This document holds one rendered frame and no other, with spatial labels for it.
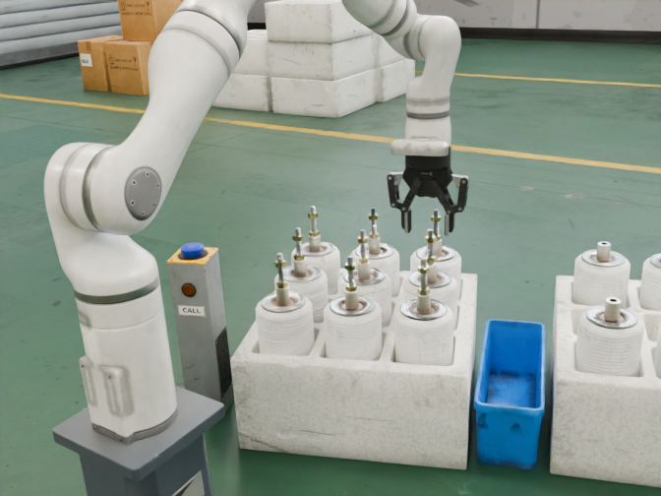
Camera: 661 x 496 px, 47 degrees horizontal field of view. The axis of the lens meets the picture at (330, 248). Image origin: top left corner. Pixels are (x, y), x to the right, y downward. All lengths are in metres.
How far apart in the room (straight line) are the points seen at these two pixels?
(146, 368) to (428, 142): 0.58
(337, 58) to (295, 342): 2.63
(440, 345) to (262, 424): 0.34
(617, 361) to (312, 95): 2.81
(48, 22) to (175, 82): 5.99
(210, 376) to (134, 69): 3.52
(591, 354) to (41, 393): 1.05
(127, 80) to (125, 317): 4.06
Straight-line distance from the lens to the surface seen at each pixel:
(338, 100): 3.77
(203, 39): 0.89
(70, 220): 0.83
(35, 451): 1.49
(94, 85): 5.14
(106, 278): 0.83
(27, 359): 1.80
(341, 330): 1.24
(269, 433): 1.34
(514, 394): 1.51
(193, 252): 1.34
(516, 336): 1.52
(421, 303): 1.23
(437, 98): 1.23
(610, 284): 1.45
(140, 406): 0.90
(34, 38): 6.73
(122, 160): 0.78
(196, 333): 1.39
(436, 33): 1.20
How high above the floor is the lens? 0.82
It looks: 22 degrees down
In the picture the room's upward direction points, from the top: 3 degrees counter-clockwise
